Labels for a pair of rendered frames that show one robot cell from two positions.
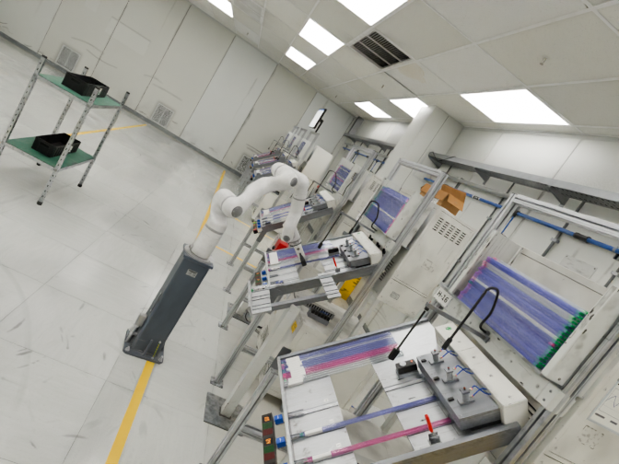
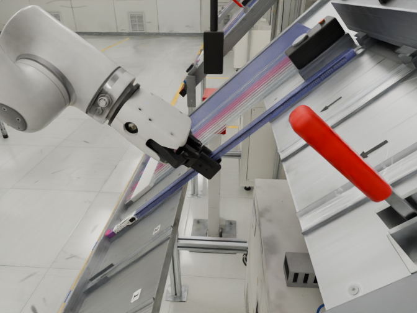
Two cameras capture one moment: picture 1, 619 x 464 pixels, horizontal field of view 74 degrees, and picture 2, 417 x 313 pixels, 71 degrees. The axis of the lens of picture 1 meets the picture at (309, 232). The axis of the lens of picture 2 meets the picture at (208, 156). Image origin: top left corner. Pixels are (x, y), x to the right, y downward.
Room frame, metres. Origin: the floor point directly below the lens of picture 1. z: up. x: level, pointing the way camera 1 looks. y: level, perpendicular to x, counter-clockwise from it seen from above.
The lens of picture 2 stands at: (2.46, -0.22, 1.14)
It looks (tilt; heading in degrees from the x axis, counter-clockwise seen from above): 29 degrees down; 19
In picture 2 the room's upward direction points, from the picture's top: straight up
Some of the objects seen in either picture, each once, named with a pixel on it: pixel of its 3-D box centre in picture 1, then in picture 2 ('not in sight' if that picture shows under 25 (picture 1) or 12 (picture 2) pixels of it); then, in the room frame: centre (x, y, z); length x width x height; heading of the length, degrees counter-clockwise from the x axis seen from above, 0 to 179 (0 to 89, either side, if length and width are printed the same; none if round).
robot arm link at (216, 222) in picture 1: (221, 209); not in sight; (2.39, 0.51, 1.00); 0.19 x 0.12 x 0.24; 48
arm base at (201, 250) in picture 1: (206, 242); not in sight; (2.37, 0.48, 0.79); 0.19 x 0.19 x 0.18
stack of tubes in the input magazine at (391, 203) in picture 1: (391, 211); not in sight; (2.90, -0.40, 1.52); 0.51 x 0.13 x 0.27; 16
